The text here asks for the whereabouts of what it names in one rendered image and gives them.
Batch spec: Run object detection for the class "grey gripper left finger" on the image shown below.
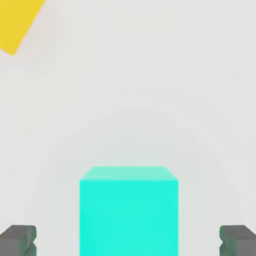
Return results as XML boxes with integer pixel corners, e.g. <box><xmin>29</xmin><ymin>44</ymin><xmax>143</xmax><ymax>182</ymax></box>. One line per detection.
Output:
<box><xmin>0</xmin><ymin>224</ymin><xmax>38</xmax><ymax>256</ymax></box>

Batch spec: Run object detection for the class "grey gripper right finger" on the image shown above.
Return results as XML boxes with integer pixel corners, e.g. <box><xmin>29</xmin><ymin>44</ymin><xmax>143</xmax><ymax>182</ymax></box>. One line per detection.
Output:
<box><xmin>218</xmin><ymin>224</ymin><xmax>256</xmax><ymax>256</ymax></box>

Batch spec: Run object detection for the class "small cyan cube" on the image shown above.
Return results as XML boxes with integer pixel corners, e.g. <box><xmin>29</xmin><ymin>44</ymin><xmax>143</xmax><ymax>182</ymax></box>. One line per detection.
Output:
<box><xmin>79</xmin><ymin>165</ymin><xmax>179</xmax><ymax>256</ymax></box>

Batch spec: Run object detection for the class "large yellow box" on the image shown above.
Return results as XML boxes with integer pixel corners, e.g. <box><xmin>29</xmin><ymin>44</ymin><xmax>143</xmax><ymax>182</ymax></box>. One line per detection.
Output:
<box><xmin>0</xmin><ymin>0</ymin><xmax>46</xmax><ymax>57</ymax></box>

